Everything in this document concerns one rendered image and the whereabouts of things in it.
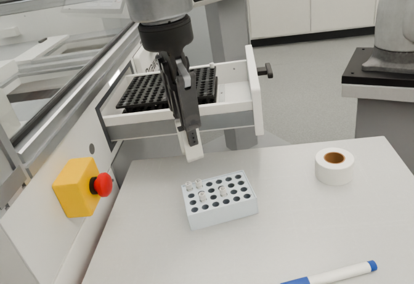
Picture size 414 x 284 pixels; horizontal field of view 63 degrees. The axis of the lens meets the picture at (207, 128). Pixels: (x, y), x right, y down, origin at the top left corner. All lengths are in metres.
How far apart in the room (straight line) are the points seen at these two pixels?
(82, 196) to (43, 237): 0.08
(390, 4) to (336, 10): 2.78
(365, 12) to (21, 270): 3.70
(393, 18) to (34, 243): 0.96
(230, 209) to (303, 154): 0.24
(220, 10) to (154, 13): 1.24
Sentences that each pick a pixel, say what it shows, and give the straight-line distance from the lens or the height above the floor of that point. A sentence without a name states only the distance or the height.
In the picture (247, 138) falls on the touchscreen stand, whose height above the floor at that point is 0.12.
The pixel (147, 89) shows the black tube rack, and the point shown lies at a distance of 0.83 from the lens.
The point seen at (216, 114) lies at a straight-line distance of 0.70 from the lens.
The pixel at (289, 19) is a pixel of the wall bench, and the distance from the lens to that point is 3.79.
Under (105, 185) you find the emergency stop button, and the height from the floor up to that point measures 0.88.
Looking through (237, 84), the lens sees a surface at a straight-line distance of 0.92.
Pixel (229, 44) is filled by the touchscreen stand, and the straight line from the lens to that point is 1.73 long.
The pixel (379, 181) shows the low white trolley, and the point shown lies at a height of 0.76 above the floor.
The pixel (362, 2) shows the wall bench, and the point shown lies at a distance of 3.87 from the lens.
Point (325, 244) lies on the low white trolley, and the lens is 0.58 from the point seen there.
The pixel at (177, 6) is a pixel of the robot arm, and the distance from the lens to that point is 0.46.
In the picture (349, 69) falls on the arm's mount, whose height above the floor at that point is 0.78.
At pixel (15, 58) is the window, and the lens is 0.57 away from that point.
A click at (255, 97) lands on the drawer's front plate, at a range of 0.67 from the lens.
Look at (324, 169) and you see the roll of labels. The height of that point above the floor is 0.79.
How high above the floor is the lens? 1.20
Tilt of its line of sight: 30 degrees down
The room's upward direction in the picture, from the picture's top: 10 degrees counter-clockwise
